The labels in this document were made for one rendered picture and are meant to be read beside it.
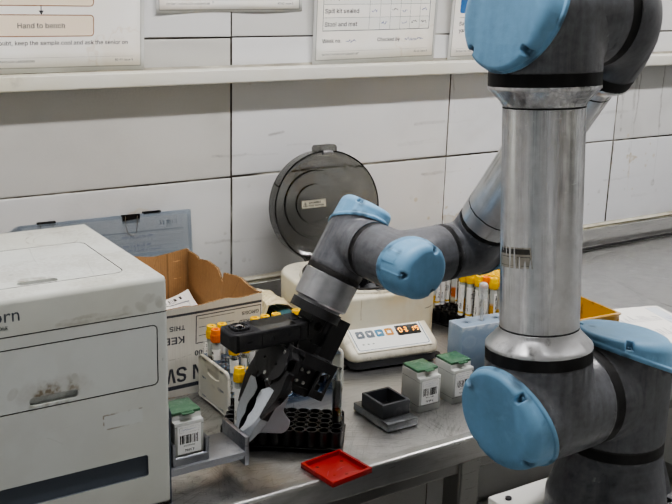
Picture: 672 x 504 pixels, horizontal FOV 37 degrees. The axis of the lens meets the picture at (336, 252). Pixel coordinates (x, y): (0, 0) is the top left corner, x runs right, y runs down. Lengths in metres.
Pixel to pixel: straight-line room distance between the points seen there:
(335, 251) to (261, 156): 0.66
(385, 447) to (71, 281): 0.52
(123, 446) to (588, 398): 0.54
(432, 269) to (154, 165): 0.75
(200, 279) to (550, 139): 0.93
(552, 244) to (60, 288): 0.53
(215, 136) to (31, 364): 0.85
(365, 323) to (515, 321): 0.68
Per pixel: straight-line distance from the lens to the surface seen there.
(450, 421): 1.55
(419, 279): 1.25
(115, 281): 1.18
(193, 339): 1.58
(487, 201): 1.28
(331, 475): 1.37
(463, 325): 1.65
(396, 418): 1.51
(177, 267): 1.85
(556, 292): 1.07
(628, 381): 1.17
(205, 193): 1.92
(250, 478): 1.37
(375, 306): 1.73
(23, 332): 1.16
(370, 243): 1.28
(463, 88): 2.22
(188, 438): 1.31
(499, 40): 1.02
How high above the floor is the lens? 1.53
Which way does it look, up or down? 16 degrees down
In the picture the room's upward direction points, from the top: 2 degrees clockwise
